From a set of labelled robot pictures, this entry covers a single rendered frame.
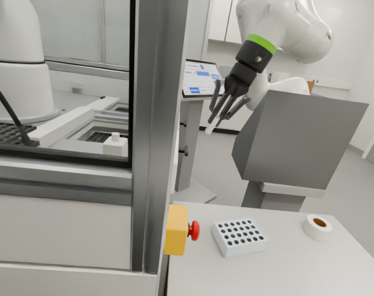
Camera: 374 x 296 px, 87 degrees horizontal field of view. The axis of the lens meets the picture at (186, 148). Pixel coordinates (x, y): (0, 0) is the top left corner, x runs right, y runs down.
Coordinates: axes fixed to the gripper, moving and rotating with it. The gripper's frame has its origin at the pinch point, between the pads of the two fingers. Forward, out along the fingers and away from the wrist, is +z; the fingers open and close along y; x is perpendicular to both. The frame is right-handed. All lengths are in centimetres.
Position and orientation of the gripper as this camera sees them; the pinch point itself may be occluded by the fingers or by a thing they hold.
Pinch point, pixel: (212, 124)
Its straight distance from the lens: 67.5
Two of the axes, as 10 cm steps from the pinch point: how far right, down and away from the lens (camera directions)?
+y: 8.8, 4.2, 2.1
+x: -0.3, -4.1, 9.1
